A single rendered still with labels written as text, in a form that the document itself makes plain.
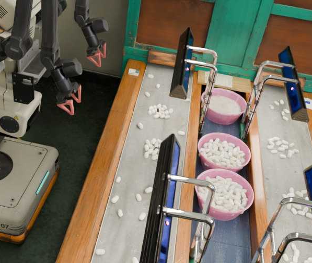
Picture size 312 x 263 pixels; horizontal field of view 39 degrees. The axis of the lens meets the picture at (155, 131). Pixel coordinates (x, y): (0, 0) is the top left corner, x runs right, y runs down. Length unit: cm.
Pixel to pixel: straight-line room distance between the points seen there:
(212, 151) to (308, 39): 96
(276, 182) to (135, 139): 71
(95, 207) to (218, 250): 53
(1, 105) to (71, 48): 172
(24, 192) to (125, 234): 93
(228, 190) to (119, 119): 66
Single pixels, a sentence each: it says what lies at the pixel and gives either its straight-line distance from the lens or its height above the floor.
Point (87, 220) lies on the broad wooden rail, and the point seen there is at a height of 76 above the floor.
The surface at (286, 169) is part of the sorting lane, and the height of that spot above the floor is 74.
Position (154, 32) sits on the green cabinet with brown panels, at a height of 96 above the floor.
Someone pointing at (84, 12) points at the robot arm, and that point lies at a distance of 215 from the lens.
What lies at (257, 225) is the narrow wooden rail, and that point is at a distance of 191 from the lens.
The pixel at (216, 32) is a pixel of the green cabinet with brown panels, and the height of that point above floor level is 104.
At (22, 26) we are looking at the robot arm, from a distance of 179.
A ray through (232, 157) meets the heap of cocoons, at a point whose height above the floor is 75.
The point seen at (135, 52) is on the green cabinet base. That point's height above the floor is 81.
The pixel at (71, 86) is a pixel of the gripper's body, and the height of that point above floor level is 110.
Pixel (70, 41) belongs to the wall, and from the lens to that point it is 381.
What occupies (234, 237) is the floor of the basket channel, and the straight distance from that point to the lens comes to 195.
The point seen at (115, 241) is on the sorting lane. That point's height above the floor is 74.
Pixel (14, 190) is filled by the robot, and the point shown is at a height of 28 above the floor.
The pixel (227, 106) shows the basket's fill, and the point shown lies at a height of 74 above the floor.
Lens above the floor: 212
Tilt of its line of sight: 38 degrees down
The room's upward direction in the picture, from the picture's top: 10 degrees clockwise
